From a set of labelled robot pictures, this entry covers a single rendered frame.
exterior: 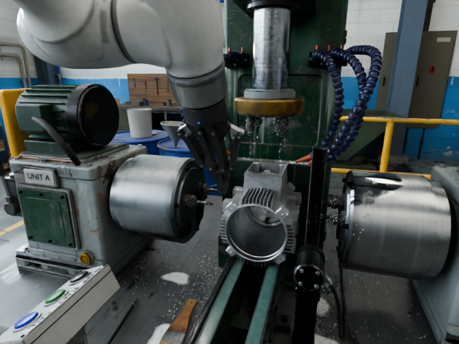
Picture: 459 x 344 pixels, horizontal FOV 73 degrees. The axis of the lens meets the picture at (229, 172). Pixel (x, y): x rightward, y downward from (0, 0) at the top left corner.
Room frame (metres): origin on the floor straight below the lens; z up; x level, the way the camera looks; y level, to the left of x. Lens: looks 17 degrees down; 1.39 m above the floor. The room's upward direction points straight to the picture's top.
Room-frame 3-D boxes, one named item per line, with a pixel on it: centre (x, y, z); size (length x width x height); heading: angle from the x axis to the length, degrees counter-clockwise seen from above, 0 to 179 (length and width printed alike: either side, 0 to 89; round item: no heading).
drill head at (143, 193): (0.88, 0.25, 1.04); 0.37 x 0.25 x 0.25; 74
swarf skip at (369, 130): (4.90, -1.92, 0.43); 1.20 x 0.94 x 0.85; 77
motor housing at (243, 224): (0.78, -0.09, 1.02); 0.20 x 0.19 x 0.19; 164
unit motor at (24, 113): (0.93, 0.53, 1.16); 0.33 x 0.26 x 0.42; 74
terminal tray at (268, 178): (0.82, -0.10, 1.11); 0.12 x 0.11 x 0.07; 164
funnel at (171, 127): (2.33, 0.40, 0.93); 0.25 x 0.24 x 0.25; 165
